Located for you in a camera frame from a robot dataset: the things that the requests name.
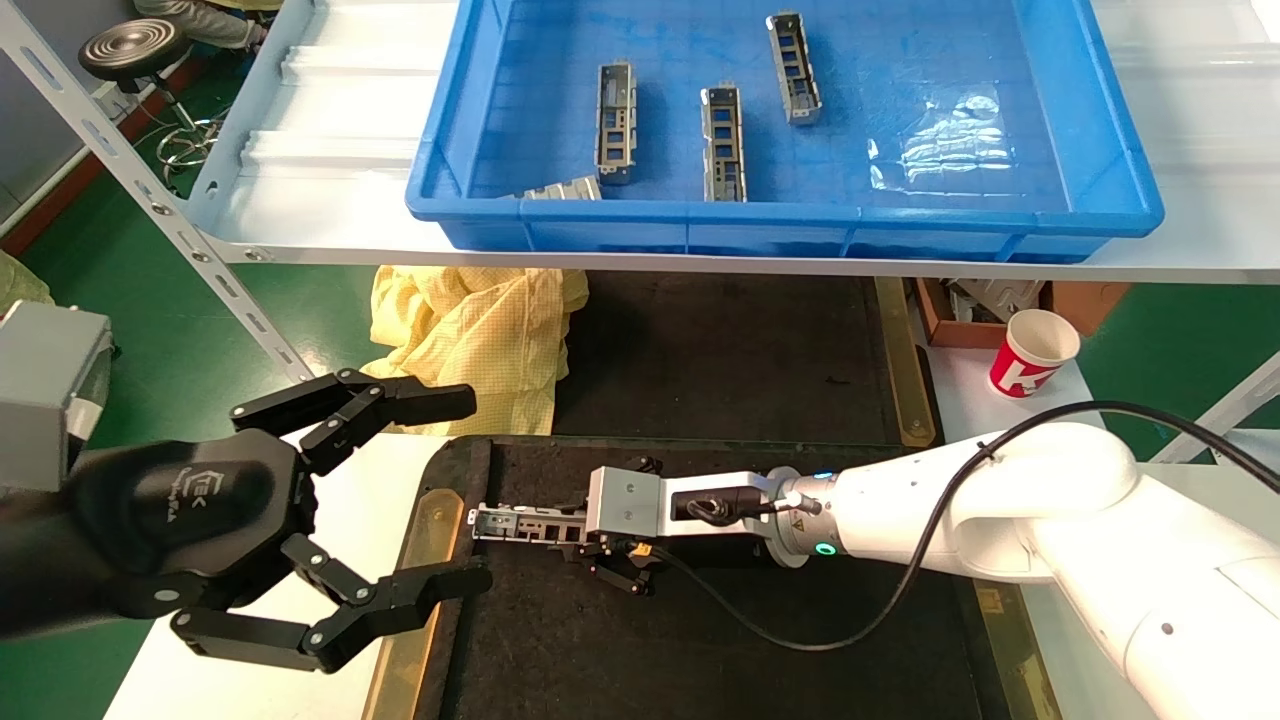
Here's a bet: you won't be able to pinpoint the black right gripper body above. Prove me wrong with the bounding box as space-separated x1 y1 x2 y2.
668 487 773 525

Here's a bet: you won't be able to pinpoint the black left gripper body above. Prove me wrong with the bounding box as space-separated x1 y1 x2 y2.
65 428 317 621

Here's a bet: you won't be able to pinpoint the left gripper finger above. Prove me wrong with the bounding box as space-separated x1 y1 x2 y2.
230 368 478 477
170 533 493 673

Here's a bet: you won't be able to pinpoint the grey metal bracket part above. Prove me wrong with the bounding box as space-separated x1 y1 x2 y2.
468 503 593 546
510 175 603 201
766 11 824 125
699 83 748 203
594 62 639 186

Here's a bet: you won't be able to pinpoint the yellow checked garment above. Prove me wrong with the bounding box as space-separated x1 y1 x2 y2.
368 265 591 437

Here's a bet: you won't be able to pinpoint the black tray with brass edges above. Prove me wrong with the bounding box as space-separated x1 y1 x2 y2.
362 434 1063 720
553 270 939 448

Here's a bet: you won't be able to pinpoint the white metal shelf rack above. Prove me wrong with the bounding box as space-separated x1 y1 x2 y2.
0 0 1280 466

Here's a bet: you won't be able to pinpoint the white platform board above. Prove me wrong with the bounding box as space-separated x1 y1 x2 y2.
925 345 1123 463

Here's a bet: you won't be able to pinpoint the blue plastic bin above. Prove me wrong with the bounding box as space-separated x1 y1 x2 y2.
405 0 1166 264

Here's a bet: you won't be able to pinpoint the pale yellow cloth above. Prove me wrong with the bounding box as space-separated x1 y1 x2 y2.
0 248 53 313

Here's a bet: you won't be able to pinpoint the red white paper cup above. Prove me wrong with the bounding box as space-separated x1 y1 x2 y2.
988 308 1082 400

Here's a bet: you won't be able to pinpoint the scrap metal pieces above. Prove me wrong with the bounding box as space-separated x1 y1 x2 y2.
945 280 1046 323

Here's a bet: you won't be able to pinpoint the brown cardboard box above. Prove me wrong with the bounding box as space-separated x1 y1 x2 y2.
912 278 1133 349

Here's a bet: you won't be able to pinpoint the clear plastic film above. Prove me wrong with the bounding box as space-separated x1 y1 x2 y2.
868 88 1006 191

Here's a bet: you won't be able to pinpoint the person in grey trousers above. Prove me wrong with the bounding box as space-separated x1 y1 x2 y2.
133 0 283 51

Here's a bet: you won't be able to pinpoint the black round stool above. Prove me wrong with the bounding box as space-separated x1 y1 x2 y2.
78 18 241 183

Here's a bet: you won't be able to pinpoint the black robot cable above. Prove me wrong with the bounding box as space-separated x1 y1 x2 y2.
640 400 1280 653

